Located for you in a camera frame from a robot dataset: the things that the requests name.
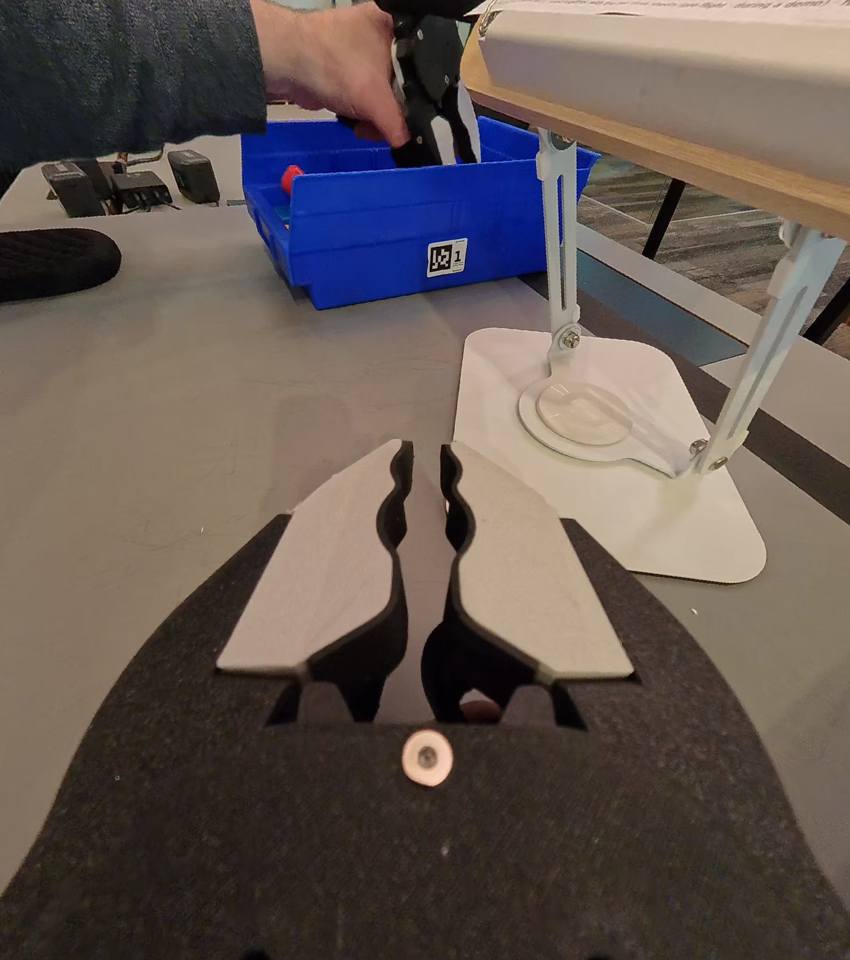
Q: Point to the white document stand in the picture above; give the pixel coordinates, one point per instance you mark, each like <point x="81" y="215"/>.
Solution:
<point x="620" y="495"/>

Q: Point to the person's left hand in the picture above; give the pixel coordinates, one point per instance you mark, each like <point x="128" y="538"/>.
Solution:
<point x="328" y="60"/>

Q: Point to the grey desk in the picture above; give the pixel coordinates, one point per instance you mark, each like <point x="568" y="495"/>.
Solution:
<point x="170" y="405"/>

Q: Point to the black charger blocks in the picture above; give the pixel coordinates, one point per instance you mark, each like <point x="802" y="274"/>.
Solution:
<point x="125" y="188"/>

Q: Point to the instruction board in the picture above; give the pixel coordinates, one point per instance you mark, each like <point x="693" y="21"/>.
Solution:
<point x="695" y="90"/>

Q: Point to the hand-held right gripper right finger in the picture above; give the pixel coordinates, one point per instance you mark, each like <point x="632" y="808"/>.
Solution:
<point x="537" y="585"/>

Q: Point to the blue plastic bin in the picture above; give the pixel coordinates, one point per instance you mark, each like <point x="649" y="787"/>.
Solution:
<point x="350" y="248"/>

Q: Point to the black ribbed wrist rest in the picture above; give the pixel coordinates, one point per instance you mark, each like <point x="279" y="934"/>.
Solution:
<point x="20" y="267"/>

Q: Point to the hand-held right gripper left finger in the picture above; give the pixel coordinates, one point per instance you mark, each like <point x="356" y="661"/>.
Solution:
<point x="313" y="585"/>

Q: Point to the pile of coloured toy blocks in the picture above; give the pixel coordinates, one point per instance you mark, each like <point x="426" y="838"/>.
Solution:
<point x="293" y="179"/>

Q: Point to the person's left forearm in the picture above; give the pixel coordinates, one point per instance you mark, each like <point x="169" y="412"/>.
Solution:
<point x="95" y="75"/>

